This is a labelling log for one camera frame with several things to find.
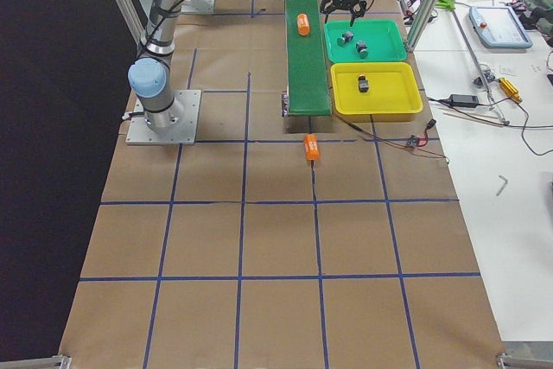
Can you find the gold resistor block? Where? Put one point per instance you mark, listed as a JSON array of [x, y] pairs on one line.
[[509, 89]]

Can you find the green push button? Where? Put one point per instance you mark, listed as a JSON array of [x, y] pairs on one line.
[[345, 38], [362, 49]]

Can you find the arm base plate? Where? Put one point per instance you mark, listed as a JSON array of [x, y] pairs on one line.
[[176, 125], [198, 7]]

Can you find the green conveyor belt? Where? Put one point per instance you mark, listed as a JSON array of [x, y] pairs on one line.
[[307, 92]]

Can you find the green plastic clip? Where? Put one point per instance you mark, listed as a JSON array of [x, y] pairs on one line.
[[445, 4]]

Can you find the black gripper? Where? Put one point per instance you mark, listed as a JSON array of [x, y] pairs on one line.
[[344, 3]]

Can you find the wooden chopstick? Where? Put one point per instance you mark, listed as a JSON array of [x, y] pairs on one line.
[[472, 118]]

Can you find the orange cylinder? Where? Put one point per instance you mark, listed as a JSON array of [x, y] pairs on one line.
[[311, 147], [302, 25]]

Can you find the hex key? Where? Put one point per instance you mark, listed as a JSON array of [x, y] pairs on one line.
[[504, 183]]

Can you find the yellow push button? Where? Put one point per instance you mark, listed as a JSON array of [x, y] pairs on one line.
[[363, 84]]

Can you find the black power adapter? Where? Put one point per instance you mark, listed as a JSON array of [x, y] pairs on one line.
[[464, 100]]

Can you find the teach pendant tablet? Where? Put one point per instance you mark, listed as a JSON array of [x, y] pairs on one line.
[[499, 27]]

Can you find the green plastic tray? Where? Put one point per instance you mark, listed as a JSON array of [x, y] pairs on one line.
[[382, 37]]

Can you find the yellow plastic tray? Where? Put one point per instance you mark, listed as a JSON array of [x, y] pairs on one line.
[[393, 93]]

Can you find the long metal rod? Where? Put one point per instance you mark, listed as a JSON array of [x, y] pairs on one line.
[[492, 103]]

